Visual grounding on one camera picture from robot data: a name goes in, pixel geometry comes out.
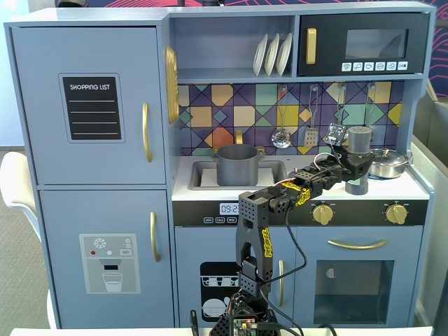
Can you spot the black toy microwave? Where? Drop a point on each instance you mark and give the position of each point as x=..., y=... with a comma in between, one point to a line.
x=329, y=35

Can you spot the white chair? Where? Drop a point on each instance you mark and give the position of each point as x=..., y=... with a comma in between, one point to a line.
x=17, y=182

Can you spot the white plate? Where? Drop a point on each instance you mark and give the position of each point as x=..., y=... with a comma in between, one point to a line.
x=284, y=54
x=272, y=56
x=260, y=56

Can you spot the gold toy phone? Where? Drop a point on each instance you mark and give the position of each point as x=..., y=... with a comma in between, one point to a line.
x=171, y=84

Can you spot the black shopping list board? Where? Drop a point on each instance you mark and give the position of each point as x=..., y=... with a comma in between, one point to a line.
x=91, y=105

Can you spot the steel slotted spatula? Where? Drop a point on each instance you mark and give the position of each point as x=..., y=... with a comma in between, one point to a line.
x=311, y=137

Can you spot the blue toy kitchen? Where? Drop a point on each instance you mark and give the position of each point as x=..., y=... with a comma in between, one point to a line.
x=231, y=52

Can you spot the black table clamp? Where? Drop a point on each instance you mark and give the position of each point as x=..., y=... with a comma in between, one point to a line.
x=193, y=322

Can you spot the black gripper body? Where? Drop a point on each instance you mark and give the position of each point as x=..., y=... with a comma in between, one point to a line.
x=358, y=169

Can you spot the gray toy sink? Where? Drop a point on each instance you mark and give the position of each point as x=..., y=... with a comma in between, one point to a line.
x=196, y=175

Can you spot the gold toy faucet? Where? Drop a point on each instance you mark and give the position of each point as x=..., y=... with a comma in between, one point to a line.
x=239, y=136

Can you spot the blue fridge door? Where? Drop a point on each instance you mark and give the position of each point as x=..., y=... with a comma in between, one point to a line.
x=42, y=105

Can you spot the dark object atop cabinet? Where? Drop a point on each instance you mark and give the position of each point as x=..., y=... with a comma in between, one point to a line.
x=71, y=3
x=211, y=2

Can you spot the gray salt shaker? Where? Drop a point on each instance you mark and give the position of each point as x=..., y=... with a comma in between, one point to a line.
x=360, y=140

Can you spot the steel slotted skimmer spoon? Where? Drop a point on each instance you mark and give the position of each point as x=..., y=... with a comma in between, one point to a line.
x=281, y=138

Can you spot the gray plastic pot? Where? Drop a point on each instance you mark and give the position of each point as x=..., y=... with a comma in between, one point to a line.
x=238, y=168

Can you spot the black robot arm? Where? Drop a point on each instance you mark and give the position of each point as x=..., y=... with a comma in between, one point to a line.
x=252, y=217

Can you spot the gray partition panel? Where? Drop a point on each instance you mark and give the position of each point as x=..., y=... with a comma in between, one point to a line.
x=434, y=140

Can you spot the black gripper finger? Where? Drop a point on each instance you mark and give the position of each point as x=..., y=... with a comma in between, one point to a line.
x=360, y=168

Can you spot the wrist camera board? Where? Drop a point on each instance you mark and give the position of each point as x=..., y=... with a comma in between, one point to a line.
x=336, y=133

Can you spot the steel ladle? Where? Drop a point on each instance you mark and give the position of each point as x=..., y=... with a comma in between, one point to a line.
x=340, y=119

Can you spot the blue freezer door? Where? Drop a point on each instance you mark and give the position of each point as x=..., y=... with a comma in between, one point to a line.
x=70, y=217

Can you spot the steel hanging kitchen utensil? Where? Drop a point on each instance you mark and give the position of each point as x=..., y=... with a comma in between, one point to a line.
x=369, y=120

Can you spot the gold stove knob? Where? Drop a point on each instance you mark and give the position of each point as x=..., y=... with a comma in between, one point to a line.
x=322, y=214
x=396, y=213

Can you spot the blue oven door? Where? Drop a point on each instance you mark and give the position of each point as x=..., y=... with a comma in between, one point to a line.
x=308, y=252

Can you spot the steel pot with lid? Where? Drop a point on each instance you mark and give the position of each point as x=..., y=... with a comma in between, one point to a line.
x=388, y=164

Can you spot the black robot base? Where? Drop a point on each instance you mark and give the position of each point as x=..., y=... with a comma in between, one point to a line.
x=224, y=325

